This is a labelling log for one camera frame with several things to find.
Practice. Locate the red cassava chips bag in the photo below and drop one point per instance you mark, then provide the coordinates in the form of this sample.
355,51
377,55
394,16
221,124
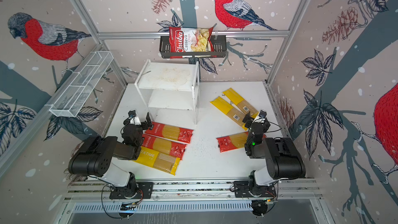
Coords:
190,39

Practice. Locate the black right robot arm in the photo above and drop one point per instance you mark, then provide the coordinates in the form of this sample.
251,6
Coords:
282,159

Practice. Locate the yellow pasta bag far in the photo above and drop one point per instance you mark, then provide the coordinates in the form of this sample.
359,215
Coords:
243,105

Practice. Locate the white wire mesh basket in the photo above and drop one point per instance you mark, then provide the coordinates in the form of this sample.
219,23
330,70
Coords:
84,80

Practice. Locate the yellow pasta bag near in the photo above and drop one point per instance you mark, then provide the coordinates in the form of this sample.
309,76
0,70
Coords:
230,111

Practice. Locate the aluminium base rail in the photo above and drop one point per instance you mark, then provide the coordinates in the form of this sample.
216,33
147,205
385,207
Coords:
165,196

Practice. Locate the black wall basket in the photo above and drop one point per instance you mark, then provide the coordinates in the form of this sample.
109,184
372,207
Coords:
219,45

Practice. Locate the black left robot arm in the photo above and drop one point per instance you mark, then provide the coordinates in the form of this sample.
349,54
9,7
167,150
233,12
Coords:
94,157

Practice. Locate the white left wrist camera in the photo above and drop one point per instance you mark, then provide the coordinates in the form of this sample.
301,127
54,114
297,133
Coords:
133,118

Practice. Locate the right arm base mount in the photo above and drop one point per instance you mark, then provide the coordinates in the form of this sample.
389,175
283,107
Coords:
247,189

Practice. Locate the white two-tier shelf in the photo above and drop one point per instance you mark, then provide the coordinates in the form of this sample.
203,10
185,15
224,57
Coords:
169,86

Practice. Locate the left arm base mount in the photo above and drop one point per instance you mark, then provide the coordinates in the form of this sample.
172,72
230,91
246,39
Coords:
135,191

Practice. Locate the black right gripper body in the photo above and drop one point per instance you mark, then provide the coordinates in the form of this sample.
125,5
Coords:
256,122

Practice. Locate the yellow Pastatime pasta bag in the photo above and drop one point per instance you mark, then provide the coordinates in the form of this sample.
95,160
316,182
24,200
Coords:
158,160

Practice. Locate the red spaghetti bag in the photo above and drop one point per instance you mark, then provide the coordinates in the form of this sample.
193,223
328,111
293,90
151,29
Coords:
232,142
165,146
170,132

